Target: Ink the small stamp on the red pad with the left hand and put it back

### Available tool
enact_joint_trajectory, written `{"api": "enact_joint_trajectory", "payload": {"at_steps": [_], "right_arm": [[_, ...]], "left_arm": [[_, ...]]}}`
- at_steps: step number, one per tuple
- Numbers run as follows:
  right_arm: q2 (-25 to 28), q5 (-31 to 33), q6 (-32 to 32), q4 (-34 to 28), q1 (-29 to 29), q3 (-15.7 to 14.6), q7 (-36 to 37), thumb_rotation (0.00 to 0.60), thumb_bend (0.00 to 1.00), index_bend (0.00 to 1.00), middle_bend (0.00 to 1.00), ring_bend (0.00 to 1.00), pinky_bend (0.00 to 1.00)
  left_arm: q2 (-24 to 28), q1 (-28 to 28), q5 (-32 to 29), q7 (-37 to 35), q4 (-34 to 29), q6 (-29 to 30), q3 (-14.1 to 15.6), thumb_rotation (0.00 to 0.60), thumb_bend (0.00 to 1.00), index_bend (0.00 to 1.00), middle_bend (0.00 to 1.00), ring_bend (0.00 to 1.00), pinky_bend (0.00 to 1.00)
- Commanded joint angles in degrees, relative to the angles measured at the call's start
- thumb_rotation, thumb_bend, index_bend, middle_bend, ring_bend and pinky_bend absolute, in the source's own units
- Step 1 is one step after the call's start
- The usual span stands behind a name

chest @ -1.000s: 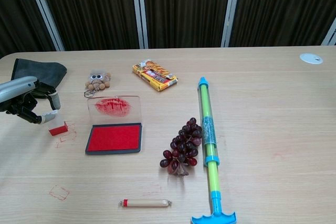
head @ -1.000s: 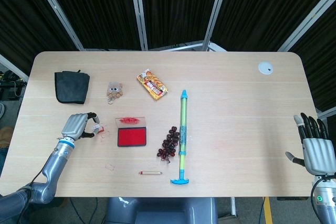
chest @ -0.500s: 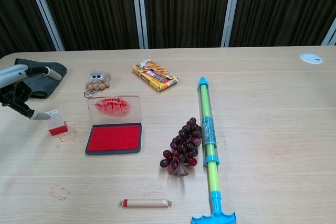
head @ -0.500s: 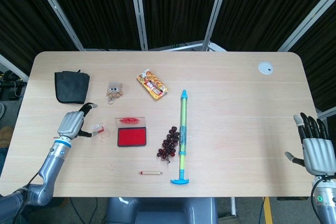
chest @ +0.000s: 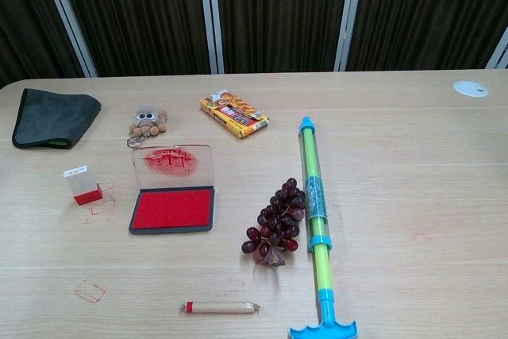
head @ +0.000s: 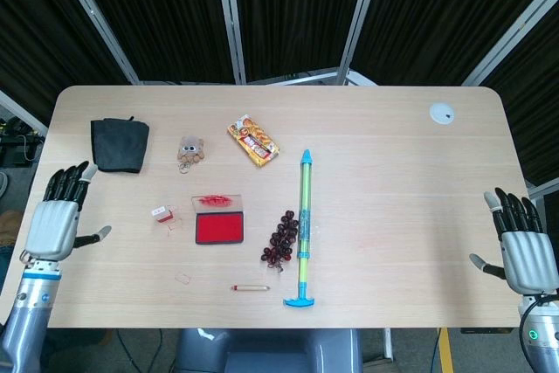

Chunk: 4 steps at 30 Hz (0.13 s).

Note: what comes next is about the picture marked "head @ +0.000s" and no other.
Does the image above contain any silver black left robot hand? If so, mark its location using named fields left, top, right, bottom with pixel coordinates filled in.
left=24, top=162, right=113, bottom=260

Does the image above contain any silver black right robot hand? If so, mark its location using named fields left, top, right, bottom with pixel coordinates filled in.
left=469, top=187, right=559, bottom=295

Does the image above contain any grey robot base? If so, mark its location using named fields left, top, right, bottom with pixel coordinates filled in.
left=174, top=328, right=363, bottom=373

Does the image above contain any red ink pad clear lid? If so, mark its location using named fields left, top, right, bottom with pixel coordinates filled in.
left=190, top=192, right=245, bottom=245

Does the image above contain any brown shoe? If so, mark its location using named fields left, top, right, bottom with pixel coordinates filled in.
left=0, top=211, right=27, bottom=243

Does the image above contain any dark folded cloth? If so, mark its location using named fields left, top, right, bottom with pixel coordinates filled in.
left=90, top=115, right=151, bottom=175

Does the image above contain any yellow snack box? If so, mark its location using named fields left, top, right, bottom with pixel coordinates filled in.
left=226, top=114, right=280, bottom=169

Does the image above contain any blue green water pump toy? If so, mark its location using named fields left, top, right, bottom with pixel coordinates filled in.
left=282, top=149, right=318, bottom=309

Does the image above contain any dark red grape bunch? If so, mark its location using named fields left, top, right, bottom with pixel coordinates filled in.
left=260, top=210, right=300, bottom=273

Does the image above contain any brown plush keychain toy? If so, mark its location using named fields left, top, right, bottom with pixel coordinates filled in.
left=176, top=135, right=206, bottom=175

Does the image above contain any white cable grommet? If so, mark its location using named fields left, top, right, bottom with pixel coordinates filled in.
left=428, top=102, right=455, bottom=125

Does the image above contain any aluminium frame post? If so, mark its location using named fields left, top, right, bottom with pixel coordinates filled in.
left=51, top=0, right=141, bottom=85
left=337, top=0, right=386, bottom=86
left=212, top=0, right=248, bottom=85
left=461, top=0, right=559, bottom=86

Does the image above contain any grey metal table frame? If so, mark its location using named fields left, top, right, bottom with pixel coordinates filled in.
left=244, top=67, right=379, bottom=86

